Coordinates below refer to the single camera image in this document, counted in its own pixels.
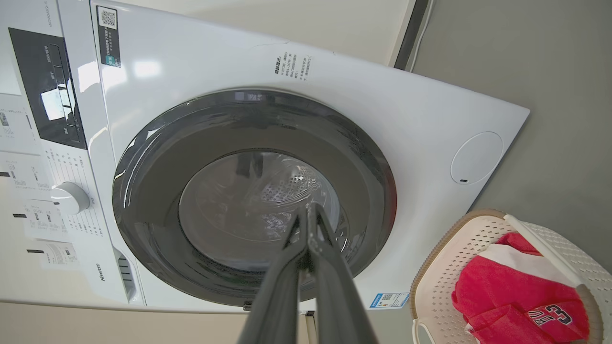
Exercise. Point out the red and white jersey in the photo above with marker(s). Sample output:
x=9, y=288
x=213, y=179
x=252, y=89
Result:
x=497, y=296

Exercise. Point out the black QR code sticker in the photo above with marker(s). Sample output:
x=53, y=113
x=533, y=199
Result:
x=109, y=36

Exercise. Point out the clear printed text sticker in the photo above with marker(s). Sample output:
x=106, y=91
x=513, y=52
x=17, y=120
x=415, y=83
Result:
x=292, y=67

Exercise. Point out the white front-load washing machine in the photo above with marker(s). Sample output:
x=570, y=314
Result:
x=191, y=62

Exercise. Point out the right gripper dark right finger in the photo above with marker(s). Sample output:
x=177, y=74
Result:
x=339, y=296

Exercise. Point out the dark wall trim strip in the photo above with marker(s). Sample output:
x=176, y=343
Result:
x=410, y=33

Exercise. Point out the round white filter cover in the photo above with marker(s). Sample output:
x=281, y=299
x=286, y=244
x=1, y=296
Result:
x=476, y=157

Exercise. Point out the dark round washer door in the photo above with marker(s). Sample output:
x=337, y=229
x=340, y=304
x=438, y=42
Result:
x=153, y=191

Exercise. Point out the white washer control knob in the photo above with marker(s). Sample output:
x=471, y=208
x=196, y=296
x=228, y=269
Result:
x=71, y=198

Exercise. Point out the beige perforated laundry basket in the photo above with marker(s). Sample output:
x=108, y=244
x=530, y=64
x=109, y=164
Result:
x=444, y=286

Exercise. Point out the blue energy label sticker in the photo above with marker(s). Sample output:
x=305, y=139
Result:
x=388, y=300

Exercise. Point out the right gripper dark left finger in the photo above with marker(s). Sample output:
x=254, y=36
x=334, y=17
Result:
x=277, y=296

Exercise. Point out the black washer display panel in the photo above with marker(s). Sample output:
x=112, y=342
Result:
x=48, y=91

